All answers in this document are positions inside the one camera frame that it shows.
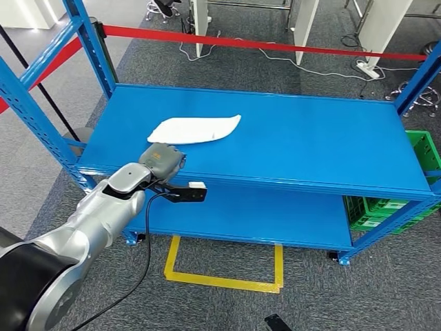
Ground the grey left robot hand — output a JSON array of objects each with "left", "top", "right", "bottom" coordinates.
[{"left": 139, "top": 141, "right": 187, "bottom": 182}]

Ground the white curved plastic part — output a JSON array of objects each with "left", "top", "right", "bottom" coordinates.
[{"left": 147, "top": 114, "right": 242, "bottom": 146}]

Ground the large blue metal shelf rack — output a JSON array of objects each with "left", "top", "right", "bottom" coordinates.
[{"left": 0, "top": 0, "right": 441, "bottom": 268}]

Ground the black pole stanchion grey base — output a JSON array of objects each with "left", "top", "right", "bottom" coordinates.
[{"left": 0, "top": 24, "right": 95, "bottom": 159}]

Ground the white table leg panel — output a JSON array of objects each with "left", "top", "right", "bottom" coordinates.
[
  {"left": 294, "top": 0, "right": 322, "bottom": 66},
  {"left": 357, "top": 0, "right": 413, "bottom": 70},
  {"left": 190, "top": 0, "right": 210, "bottom": 59}
]

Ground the yellow floor tape square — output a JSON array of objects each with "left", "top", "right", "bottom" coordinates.
[{"left": 163, "top": 235, "right": 284, "bottom": 295}]

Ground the seated person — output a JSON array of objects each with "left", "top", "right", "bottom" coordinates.
[{"left": 153, "top": 0, "right": 182, "bottom": 19}]

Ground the red barrier belt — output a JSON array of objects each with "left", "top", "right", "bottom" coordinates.
[
  {"left": 103, "top": 24, "right": 428, "bottom": 63},
  {"left": 0, "top": 36, "right": 84, "bottom": 116}
]

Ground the green plastic crate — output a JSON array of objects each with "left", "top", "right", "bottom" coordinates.
[
  {"left": 342, "top": 130, "right": 441, "bottom": 219},
  {"left": 348, "top": 210, "right": 441, "bottom": 237}
]

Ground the white power strip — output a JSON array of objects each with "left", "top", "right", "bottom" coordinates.
[{"left": 356, "top": 61, "right": 381, "bottom": 80}]

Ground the chrome stool star base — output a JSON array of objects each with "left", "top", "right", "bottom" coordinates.
[{"left": 384, "top": 81, "right": 441, "bottom": 119}]

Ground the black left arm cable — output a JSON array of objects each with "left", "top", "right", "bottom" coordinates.
[{"left": 70, "top": 192, "right": 173, "bottom": 331}]

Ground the white floor cable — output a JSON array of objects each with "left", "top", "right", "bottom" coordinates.
[{"left": 179, "top": 29, "right": 380, "bottom": 83}]

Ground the black right camera mount bracket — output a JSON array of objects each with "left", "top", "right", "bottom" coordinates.
[{"left": 264, "top": 314, "right": 294, "bottom": 331}]

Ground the black floor cable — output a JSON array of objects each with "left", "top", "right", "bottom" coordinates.
[{"left": 340, "top": 33, "right": 363, "bottom": 50}]

